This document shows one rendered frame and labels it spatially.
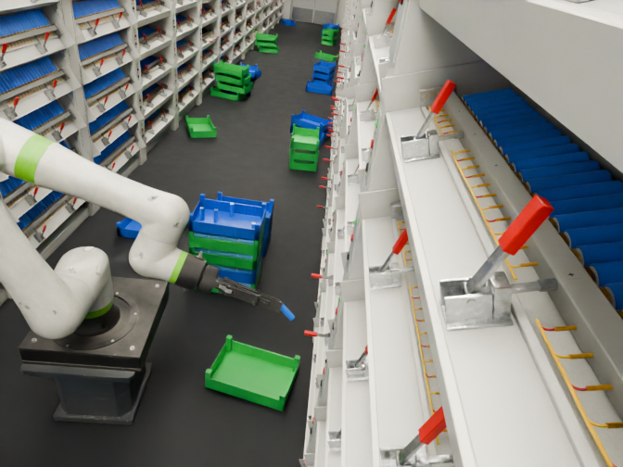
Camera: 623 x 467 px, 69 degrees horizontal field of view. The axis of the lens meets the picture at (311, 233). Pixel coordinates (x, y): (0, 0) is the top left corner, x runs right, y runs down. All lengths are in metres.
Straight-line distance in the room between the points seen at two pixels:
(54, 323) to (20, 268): 0.16
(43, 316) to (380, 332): 0.92
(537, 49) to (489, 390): 0.17
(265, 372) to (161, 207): 0.89
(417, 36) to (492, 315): 0.47
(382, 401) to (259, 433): 1.22
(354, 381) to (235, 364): 1.15
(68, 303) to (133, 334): 0.29
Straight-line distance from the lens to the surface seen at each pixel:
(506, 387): 0.28
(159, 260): 1.24
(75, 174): 1.23
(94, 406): 1.71
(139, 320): 1.55
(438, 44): 0.70
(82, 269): 1.38
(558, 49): 0.23
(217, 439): 1.67
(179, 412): 1.74
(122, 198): 1.21
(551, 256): 0.33
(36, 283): 1.26
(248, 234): 1.94
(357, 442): 0.69
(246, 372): 1.83
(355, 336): 0.81
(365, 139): 1.12
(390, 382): 0.51
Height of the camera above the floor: 1.41
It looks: 32 degrees down
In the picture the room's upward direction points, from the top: 9 degrees clockwise
